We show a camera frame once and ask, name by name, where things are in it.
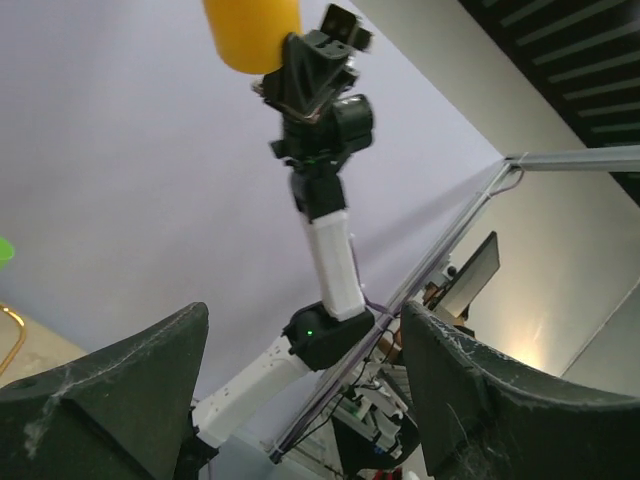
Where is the green plastic wine glass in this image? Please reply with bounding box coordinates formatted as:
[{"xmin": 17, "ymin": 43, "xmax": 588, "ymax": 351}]
[{"xmin": 0, "ymin": 237, "xmax": 15, "ymax": 269}]

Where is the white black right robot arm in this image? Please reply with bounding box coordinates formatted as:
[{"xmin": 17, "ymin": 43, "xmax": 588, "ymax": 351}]
[{"xmin": 192, "ymin": 20, "xmax": 374, "ymax": 448}]

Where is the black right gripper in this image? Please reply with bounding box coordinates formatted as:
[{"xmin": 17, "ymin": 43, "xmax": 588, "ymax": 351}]
[{"xmin": 252, "ymin": 30, "xmax": 360, "ymax": 125}]

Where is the gold wire wine glass rack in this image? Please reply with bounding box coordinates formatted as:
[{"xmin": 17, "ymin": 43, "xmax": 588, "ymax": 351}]
[{"xmin": 1, "ymin": 303, "xmax": 27, "ymax": 375}]

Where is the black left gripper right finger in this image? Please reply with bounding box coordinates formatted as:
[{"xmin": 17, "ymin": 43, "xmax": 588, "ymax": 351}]
[{"xmin": 401, "ymin": 302, "xmax": 639, "ymax": 479}]

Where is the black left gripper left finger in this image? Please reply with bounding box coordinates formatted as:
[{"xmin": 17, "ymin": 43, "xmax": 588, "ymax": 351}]
[{"xmin": 1, "ymin": 302, "xmax": 209, "ymax": 479}]

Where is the yellow plastic wine glass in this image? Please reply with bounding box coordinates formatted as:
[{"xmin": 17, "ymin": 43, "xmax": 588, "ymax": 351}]
[{"xmin": 202, "ymin": 0, "xmax": 301, "ymax": 75}]

